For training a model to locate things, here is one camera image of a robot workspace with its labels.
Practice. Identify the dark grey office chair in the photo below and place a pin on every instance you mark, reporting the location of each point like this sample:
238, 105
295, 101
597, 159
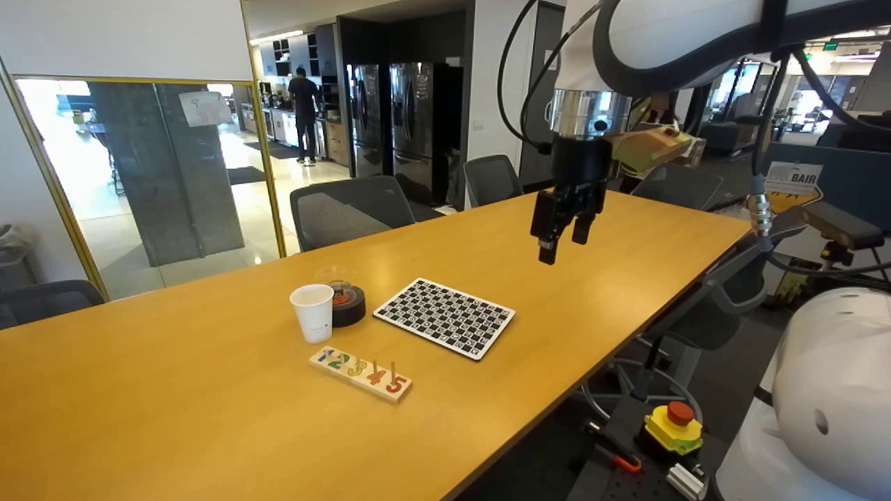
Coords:
682, 187
45, 308
489, 182
344, 218

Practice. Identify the yellow red emergency stop button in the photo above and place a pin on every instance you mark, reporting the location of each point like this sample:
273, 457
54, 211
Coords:
675, 429

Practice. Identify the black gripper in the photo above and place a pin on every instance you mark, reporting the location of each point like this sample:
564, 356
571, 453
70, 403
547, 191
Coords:
582, 166

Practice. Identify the black floor mat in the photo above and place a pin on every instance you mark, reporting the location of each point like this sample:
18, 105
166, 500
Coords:
246, 173

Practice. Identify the wooden number puzzle board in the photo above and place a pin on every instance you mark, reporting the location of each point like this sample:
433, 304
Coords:
363, 375

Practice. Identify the seated person dark hair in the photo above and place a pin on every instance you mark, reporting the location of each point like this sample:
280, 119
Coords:
660, 111

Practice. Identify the black white marker board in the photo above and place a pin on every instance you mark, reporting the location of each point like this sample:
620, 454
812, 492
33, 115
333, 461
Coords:
445, 315

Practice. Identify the small white grey box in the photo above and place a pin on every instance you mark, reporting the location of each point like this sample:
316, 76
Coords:
685, 484

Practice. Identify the black tape roll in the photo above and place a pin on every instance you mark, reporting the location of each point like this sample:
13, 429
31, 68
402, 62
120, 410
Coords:
351, 311

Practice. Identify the yellow framed glass partition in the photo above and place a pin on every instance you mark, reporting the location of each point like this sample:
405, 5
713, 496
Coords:
141, 186

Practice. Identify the white paper sheet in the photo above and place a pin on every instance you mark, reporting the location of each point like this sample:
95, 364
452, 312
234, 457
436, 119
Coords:
205, 111

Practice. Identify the steel refrigerator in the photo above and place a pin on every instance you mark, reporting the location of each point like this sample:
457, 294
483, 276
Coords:
366, 122
411, 126

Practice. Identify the person in dark clothes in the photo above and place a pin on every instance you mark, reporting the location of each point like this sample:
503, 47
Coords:
305, 112

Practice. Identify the black office chair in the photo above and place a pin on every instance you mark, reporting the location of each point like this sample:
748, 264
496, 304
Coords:
697, 325

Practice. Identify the white paper cup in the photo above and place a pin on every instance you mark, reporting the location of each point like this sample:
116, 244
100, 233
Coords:
313, 315

